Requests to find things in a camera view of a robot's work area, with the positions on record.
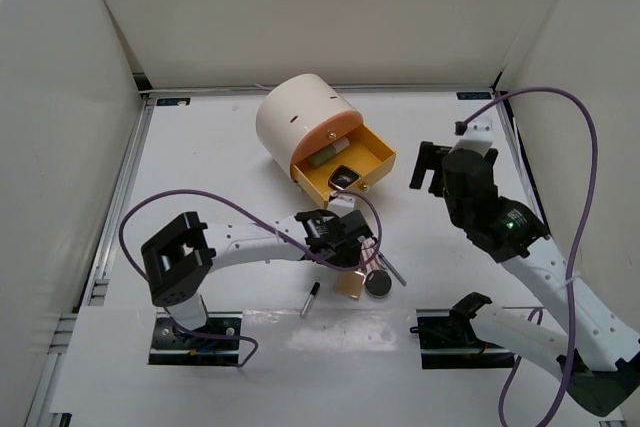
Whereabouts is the black square compact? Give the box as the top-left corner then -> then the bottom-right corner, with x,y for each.
328,165 -> 361,191

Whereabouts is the mint green tube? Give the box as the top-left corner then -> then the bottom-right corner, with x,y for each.
309,137 -> 350,168

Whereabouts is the yellow drawer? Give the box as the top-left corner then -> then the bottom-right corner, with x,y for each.
291,125 -> 396,207

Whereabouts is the orange plastic drawer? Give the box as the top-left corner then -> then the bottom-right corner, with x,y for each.
290,111 -> 363,165

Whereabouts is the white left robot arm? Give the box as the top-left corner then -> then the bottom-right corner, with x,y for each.
141,209 -> 373,347

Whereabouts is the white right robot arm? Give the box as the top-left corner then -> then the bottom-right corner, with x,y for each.
410,141 -> 639,417

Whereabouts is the clear mascara black cap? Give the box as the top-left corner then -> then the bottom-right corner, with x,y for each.
299,282 -> 321,318

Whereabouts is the round black compact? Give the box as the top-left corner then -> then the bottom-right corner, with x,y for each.
364,270 -> 392,298

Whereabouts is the grey patterned eyeliner pencil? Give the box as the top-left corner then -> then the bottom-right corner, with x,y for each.
379,253 -> 407,287

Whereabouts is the cream cylindrical organizer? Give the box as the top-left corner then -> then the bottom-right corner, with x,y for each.
255,74 -> 362,176

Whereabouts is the dark logo sticker right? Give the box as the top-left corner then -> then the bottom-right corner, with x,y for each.
456,91 -> 493,101

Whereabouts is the dark logo sticker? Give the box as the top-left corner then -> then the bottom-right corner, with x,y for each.
456,91 -> 493,101
156,97 -> 191,107

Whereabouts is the dark logo sticker left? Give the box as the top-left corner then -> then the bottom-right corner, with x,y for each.
156,97 -> 191,107

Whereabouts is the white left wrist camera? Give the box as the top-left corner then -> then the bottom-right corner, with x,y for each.
327,196 -> 356,217

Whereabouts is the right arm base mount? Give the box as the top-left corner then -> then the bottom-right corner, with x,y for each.
409,292 -> 515,370

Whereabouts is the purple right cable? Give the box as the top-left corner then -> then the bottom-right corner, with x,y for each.
453,88 -> 599,427

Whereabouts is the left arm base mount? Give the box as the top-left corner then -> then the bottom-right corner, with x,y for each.
148,313 -> 242,367

